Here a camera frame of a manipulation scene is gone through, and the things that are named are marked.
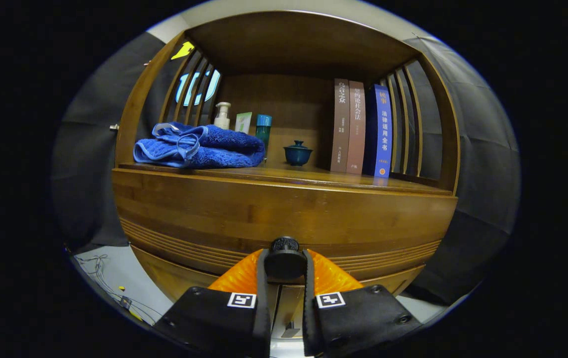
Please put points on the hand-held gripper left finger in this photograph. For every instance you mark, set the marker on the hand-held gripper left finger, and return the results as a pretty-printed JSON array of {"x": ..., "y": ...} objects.
[{"x": 214, "y": 323}]

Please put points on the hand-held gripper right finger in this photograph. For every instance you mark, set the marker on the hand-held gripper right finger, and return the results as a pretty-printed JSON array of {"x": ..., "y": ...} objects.
[{"x": 358, "y": 320}]

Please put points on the wooden countertop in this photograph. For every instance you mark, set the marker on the wooden countertop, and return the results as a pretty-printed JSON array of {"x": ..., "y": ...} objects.
[{"x": 303, "y": 174}]

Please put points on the wooden cabinet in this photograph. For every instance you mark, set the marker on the wooden cabinet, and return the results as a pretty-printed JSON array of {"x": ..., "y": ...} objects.
[{"x": 288, "y": 44}]

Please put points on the dark blue lidded teacup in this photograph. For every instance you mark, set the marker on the dark blue lidded teacup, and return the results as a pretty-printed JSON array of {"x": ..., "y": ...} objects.
[{"x": 297, "y": 155}]

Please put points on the folded blue towel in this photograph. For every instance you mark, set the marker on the folded blue towel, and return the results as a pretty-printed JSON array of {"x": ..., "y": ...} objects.
[{"x": 214, "y": 146}]

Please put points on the reddish brown book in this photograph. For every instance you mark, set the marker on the reddish brown book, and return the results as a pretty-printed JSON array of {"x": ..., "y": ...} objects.
[{"x": 356, "y": 134}]

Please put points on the blue book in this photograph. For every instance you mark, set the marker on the blue book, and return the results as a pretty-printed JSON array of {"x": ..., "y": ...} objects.
[{"x": 382, "y": 134}]

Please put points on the dark brown book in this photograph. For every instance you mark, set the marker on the dark brown book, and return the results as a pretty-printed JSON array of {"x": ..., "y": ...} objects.
[{"x": 340, "y": 129}]

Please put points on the green and white tube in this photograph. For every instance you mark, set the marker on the green and white tube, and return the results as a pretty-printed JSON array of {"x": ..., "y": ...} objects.
[{"x": 244, "y": 122}]

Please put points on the white pump bottle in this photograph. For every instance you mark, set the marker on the white pump bottle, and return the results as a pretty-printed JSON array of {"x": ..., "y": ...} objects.
[{"x": 222, "y": 117}]

